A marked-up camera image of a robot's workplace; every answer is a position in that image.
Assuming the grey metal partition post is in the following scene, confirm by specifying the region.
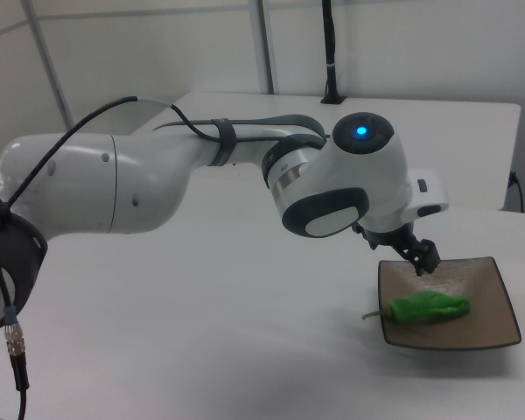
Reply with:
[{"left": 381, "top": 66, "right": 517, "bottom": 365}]
[
  {"left": 20, "top": 0, "right": 76, "bottom": 130},
  {"left": 248, "top": 0, "right": 276, "bottom": 95}
]

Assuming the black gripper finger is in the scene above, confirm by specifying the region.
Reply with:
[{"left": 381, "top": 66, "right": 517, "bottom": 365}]
[
  {"left": 412, "top": 238, "right": 441, "bottom": 272},
  {"left": 395, "top": 243, "right": 424, "bottom": 277}
]

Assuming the brown square ceramic plate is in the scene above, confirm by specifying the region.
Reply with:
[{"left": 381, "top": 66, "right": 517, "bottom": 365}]
[{"left": 376, "top": 255, "right": 523, "bottom": 353}]

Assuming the white side table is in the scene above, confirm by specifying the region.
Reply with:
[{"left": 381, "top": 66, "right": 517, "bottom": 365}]
[{"left": 130, "top": 90, "right": 522, "bottom": 212}]

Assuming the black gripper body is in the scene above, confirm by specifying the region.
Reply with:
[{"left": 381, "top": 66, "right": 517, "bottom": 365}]
[{"left": 353, "top": 220, "right": 422, "bottom": 252}]

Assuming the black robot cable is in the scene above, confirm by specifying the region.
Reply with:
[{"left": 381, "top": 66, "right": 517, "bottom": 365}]
[{"left": 0, "top": 95, "right": 330, "bottom": 420}]

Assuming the green chili pepper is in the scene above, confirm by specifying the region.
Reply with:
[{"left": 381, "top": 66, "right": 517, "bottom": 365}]
[{"left": 360, "top": 290, "right": 472, "bottom": 327}]

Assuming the black wall power cable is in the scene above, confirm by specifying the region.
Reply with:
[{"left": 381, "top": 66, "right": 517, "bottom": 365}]
[{"left": 508, "top": 169, "right": 525, "bottom": 214}]

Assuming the black camera stand pole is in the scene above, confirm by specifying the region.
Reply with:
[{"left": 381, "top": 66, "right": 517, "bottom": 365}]
[{"left": 320, "top": 0, "right": 348, "bottom": 106}]

